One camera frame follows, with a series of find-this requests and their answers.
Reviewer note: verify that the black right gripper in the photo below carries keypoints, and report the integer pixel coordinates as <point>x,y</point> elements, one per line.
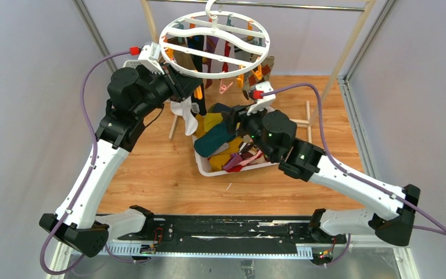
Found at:
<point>238,114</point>

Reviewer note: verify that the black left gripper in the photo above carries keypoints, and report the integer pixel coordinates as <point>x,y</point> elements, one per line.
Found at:
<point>181,85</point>

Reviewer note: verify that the white round clip hanger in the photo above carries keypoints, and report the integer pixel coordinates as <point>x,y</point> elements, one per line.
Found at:
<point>236,41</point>

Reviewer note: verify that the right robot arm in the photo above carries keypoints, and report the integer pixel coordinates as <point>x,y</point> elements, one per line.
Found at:
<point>384,213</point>

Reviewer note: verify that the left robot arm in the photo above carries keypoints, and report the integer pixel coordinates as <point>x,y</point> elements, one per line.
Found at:
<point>134,93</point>

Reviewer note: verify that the teal sock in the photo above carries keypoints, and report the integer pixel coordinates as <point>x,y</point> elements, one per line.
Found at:
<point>206,145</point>

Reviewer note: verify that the white sock laundry basket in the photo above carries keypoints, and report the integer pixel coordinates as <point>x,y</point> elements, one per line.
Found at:
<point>249,156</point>

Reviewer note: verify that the yellow sock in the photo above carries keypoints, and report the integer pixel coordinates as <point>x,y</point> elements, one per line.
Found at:
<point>217,162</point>

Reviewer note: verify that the hanging argyle sock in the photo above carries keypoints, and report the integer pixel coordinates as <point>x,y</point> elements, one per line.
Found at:
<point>259,74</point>

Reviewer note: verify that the metal hanging rod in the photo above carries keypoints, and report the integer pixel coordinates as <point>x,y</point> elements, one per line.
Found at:
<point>272,5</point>

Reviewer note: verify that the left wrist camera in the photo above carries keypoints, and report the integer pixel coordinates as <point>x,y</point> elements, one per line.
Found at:
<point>149,58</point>

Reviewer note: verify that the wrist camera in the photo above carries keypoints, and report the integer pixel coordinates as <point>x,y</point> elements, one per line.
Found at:
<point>149,58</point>
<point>263,97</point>

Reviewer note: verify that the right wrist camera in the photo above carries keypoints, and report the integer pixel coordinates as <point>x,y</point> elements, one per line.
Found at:
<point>263,97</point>

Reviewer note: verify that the wooden drying rack frame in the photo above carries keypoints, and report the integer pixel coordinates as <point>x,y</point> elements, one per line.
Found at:
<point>311,115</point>

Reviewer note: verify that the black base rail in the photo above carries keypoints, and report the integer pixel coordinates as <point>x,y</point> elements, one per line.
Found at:
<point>234,237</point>

